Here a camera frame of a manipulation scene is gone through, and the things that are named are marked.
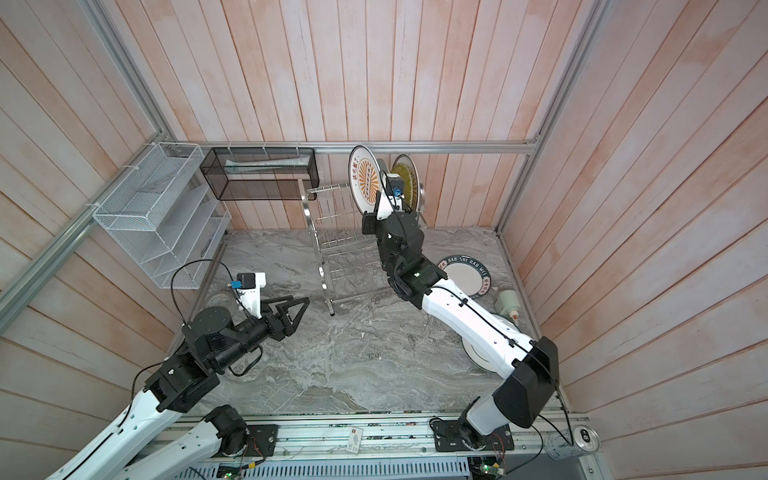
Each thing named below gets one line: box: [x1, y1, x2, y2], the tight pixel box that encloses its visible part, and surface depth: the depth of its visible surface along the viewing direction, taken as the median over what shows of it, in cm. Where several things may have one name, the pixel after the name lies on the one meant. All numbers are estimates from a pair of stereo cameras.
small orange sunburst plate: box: [348, 145, 381, 214], surface depth 73 cm
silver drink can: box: [544, 424, 601, 461], surface depth 64 cm
